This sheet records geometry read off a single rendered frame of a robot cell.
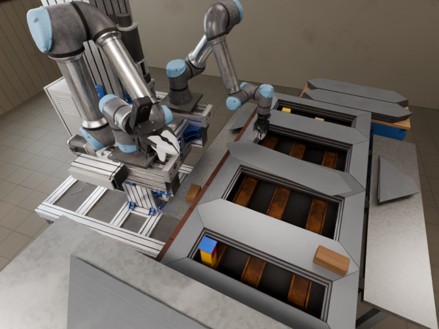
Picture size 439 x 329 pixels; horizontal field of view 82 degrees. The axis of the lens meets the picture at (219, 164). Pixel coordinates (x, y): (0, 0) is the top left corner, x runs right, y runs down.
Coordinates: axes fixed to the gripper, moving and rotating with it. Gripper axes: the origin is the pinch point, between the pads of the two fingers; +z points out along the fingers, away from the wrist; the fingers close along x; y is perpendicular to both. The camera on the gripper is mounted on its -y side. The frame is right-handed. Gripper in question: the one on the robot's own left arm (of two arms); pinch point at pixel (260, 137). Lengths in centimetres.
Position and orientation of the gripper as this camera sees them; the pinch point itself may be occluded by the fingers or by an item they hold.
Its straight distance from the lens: 161.2
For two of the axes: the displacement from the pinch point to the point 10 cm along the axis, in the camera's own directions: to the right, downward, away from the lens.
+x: 9.1, 2.9, -3.1
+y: -4.2, 6.4, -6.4
